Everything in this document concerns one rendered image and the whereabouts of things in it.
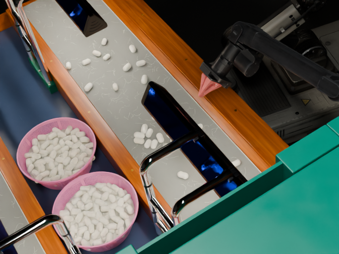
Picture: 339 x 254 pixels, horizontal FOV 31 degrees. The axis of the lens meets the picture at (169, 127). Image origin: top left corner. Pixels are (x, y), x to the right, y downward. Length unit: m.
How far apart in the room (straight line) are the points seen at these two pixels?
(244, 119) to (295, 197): 1.39
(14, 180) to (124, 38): 0.72
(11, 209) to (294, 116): 1.11
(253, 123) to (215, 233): 1.40
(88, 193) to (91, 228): 0.13
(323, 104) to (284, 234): 1.85
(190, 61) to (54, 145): 0.57
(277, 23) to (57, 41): 0.85
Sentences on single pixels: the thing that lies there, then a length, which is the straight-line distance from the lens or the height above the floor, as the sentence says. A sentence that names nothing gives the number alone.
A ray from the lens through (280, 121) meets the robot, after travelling 2.39.
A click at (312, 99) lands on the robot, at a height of 0.47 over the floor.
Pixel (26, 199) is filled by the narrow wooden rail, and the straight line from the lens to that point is 1.98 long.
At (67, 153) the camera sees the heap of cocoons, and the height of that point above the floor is 0.74.
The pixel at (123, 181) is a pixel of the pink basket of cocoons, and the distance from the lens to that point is 1.93.
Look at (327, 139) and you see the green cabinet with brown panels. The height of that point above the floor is 1.79.
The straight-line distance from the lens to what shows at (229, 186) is 1.48.
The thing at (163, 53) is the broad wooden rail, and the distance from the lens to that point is 2.26.
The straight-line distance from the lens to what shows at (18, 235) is 1.48.
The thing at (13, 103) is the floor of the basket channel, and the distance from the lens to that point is 2.38.
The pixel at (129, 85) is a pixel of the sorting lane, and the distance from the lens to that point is 2.21.
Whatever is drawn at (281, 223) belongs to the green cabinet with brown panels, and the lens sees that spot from 0.63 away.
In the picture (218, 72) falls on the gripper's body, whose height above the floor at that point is 0.93.
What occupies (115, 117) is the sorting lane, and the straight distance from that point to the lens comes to 2.12.
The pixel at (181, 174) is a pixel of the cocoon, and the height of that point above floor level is 0.76.
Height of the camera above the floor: 2.33
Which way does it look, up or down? 51 degrees down
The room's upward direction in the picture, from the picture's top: 11 degrees counter-clockwise
